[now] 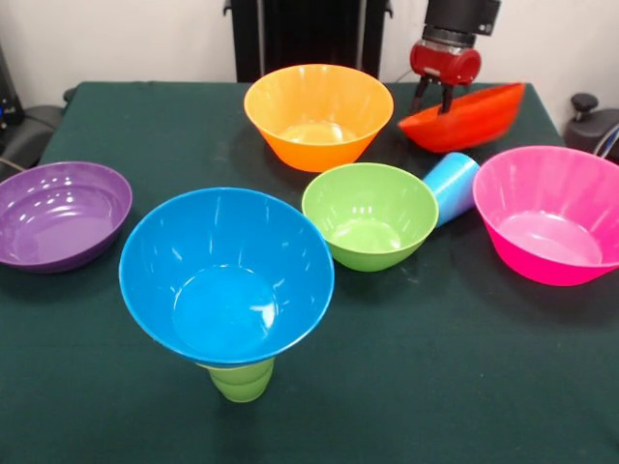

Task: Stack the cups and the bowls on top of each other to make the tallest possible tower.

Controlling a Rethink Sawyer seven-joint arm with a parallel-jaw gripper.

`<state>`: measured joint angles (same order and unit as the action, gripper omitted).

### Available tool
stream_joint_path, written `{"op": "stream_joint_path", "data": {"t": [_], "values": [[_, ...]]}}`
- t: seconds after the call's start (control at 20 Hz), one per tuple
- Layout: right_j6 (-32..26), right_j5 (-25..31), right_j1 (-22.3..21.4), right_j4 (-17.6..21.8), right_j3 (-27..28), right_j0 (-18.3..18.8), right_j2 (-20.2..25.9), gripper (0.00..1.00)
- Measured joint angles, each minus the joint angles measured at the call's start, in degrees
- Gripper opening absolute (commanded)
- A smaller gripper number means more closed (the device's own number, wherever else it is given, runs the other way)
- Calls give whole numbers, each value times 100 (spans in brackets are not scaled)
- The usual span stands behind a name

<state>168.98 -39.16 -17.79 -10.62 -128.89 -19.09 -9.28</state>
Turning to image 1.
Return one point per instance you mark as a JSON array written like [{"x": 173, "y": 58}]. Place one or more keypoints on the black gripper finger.
[
  {"x": 446, "y": 99},
  {"x": 420, "y": 99}
]

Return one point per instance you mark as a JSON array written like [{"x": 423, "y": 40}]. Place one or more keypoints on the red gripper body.
[{"x": 447, "y": 65}]

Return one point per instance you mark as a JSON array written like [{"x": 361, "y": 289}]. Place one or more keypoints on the wide red-orange bowl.
[{"x": 469, "y": 125}]

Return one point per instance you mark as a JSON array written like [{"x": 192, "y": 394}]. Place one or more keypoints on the blue cup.
[{"x": 454, "y": 188}]

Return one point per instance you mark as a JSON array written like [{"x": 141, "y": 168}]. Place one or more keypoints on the large green bowl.
[{"x": 374, "y": 227}]

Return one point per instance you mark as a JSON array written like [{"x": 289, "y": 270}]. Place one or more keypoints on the large pink bowl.
[{"x": 546, "y": 232}]

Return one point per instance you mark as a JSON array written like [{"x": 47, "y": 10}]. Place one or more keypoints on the blue bowl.
[{"x": 227, "y": 280}]

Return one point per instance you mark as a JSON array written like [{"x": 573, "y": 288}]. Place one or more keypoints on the stack of green cups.
[{"x": 242, "y": 384}]

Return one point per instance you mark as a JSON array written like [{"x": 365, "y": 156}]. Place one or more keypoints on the wide purple bowl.
[{"x": 58, "y": 227}]

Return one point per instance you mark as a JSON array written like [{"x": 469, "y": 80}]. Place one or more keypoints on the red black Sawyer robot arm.
[{"x": 454, "y": 14}]

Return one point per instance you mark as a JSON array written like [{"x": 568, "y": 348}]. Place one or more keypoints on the large yellow-orange bowl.
[{"x": 319, "y": 150}]

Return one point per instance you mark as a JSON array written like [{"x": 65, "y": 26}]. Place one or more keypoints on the grey chair with black knob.
[{"x": 592, "y": 128}]

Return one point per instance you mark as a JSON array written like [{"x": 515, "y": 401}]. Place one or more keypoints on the black equipment box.
[{"x": 8, "y": 92}]

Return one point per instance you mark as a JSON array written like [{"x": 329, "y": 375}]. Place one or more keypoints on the dark green tablecloth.
[{"x": 145, "y": 411}]

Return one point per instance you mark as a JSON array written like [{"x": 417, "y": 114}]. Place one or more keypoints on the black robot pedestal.
[{"x": 309, "y": 34}]

